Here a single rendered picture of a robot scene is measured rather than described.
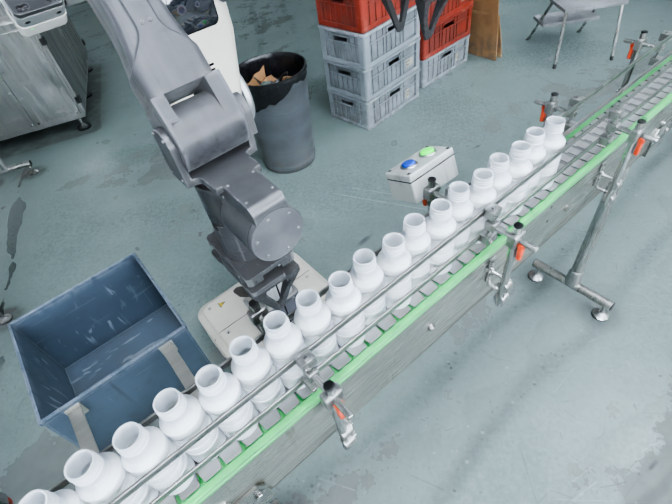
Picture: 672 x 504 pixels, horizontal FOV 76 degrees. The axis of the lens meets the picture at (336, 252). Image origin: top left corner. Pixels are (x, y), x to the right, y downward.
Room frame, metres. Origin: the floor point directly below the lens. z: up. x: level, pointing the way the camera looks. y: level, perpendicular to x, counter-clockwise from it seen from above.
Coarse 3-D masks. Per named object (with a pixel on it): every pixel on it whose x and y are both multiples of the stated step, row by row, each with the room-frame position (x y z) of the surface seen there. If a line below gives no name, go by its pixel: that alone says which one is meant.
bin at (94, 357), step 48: (96, 288) 0.75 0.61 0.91; (144, 288) 0.80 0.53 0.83; (48, 336) 0.67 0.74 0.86; (96, 336) 0.71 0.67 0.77; (144, 336) 0.71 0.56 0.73; (192, 336) 0.56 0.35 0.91; (48, 384) 0.53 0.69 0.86; (96, 384) 0.46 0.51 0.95; (144, 384) 0.49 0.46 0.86; (96, 432) 0.42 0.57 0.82
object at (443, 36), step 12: (468, 12) 3.51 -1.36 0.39; (444, 24) 3.33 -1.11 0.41; (456, 24) 3.42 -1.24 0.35; (468, 24) 3.51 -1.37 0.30; (420, 36) 3.21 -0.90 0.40; (432, 36) 3.25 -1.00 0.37; (444, 36) 3.34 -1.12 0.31; (456, 36) 3.42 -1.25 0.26; (420, 48) 3.21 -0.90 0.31; (432, 48) 3.26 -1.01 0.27; (444, 48) 3.33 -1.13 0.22
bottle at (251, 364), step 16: (240, 336) 0.36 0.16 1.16; (240, 352) 0.36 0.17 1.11; (256, 352) 0.34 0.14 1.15; (240, 368) 0.33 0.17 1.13; (256, 368) 0.32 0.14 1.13; (272, 368) 0.34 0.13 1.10; (256, 384) 0.31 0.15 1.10; (272, 384) 0.32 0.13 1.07; (256, 400) 0.31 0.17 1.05; (272, 400) 0.32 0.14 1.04
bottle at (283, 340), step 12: (276, 312) 0.39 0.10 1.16; (264, 324) 0.37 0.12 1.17; (276, 324) 0.39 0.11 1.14; (288, 324) 0.37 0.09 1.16; (264, 336) 0.38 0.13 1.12; (276, 336) 0.36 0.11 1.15; (288, 336) 0.36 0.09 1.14; (300, 336) 0.37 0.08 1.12; (276, 348) 0.35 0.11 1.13; (288, 348) 0.35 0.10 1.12; (300, 348) 0.36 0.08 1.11; (276, 360) 0.35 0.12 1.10; (288, 360) 0.34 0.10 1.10; (288, 372) 0.34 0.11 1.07; (300, 372) 0.34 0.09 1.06; (288, 384) 0.34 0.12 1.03
